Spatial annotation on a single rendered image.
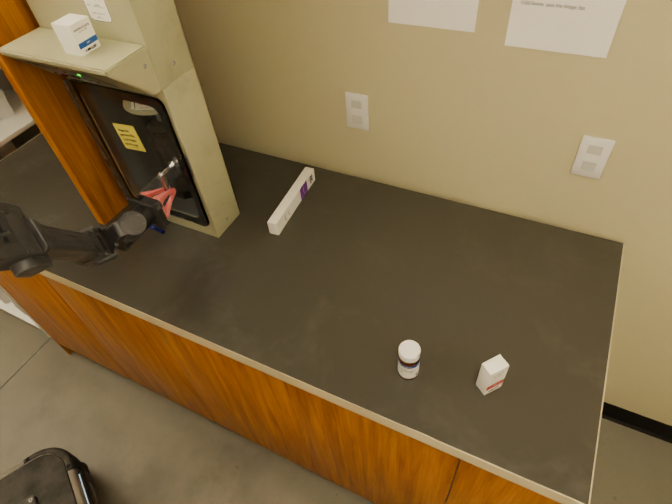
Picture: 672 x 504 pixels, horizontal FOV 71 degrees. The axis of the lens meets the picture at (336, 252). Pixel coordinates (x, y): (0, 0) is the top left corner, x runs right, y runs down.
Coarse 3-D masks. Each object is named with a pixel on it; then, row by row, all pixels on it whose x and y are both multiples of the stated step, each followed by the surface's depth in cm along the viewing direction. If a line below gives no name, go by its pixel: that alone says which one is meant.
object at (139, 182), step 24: (96, 96) 114; (120, 96) 110; (144, 96) 106; (96, 120) 122; (120, 120) 117; (144, 120) 112; (168, 120) 109; (120, 144) 125; (144, 144) 119; (168, 144) 115; (120, 168) 133; (144, 168) 128; (192, 192) 125; (192, 216) 134
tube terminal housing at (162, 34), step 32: (32, 0) 102; (64, 0) 98; (128, 0) 90; (160, 0) 96; (96, 32) 100; (128, 32) 96; (160, 32) 99; (160, 64) 101; (192, 64) 109; (160, 96) 105; (192, 96) 112; (192, 128) 115; (192, 160) 119; (224, 192) 134; (192, 224) 140; (224, 224) 139
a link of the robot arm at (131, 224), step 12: (132, 216) 105; (84, 228) 106; (96, 228) 108; (108, 228) 105; (120, 228) 103; (132, 228) 104; (144, 228) 106; (108, 240) 108; (120, 240) 106; (132, 240) 108; (96, 264) 106
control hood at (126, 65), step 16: (32, 32) 105; (48, 32) 104; (0, 48) 101; (16, 48) 100; (32, 48) 99; (48, 48) 99; (112, 48) 96; (128, 48) 96; (144, 48) 96; (48, 64) 97; (64, 64) 94; (80, 64) 92; (96, 64) 92; (112, 64) 91; (128, 64) 94; (144, 64) 97; (112, 80) 95; (128, 80) 95; (144, 80) 98
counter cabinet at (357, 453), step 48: (48, 288) 158; (96, 336) 176; (144, 336) 147; (144, 384) 198; (192, 384) 162; (240, 384) 137; (288, 384) 119; (240, 432) 181; (288, 432) 150; (336, 432) 129; (384, 432) 113; (336, 480) 166; (384, 480) 140; (432, 480) 121; (480, 480) 107
